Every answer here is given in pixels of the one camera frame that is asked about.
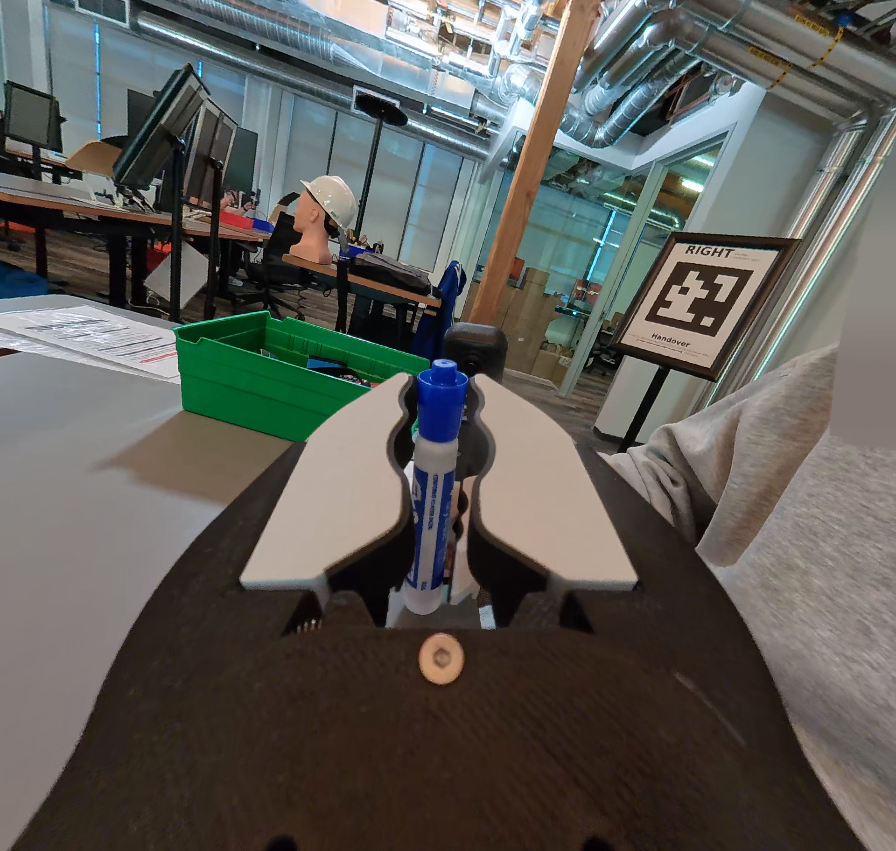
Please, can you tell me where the black floor lamp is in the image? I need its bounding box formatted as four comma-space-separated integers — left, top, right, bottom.
352, 86, 409, 239

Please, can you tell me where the person's right forearm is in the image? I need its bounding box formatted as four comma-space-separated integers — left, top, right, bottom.
603, 343, 841, 566

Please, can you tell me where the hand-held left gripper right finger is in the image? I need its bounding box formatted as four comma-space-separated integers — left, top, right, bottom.
465, 375, 640, 628

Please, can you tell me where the person's grey sweatshirt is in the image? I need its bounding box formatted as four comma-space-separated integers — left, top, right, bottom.
693, 438, 896, 851

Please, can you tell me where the black bag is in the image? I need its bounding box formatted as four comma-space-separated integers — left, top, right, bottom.
346, 252, 431, 296

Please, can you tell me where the framed tag sign on stand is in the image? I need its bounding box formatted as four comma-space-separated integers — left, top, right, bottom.
614, 231, 804, 454

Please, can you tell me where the silver ventilation duct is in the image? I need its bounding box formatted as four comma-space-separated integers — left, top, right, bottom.
42, 0, 505, 117

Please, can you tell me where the blue whiteboard marker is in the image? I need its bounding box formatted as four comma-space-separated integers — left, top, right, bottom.
402, 359, 469, 616

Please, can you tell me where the white hard hat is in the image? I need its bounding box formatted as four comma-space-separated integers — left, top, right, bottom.
300, 175, 358, 230

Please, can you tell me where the blue jacket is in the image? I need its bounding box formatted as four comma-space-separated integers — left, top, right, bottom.
413, 260, 466, 362

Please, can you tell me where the stack of cardboard boxes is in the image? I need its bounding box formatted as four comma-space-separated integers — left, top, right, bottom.
500, 268, 554, 372

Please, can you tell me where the printed paper sheet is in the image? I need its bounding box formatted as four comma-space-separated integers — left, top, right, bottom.
0, 305, 182, 380

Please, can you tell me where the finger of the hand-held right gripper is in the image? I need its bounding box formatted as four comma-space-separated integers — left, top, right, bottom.
447, 483, 494, 608

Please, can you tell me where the wooden office table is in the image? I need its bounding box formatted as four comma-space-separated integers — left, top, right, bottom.
0, 189, 270, 239

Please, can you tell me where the mannequin head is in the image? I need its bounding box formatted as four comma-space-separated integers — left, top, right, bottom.
289, 196, 338, 265

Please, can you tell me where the wooden support post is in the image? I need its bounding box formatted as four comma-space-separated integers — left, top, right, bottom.
467, 0, 611, 327

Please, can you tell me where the green plastic bin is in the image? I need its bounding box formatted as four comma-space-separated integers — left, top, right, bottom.
173, 309, 431, 441

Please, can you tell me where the black monitor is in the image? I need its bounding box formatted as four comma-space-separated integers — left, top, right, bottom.
2, 81, 65, 153
113, 67, 211, 190
183, 105, 239, 201

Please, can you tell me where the black office chair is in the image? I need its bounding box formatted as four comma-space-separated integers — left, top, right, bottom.
245, 210, 309, 320

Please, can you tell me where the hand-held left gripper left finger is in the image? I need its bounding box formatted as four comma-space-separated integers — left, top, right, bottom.
239, 373, 419, 626

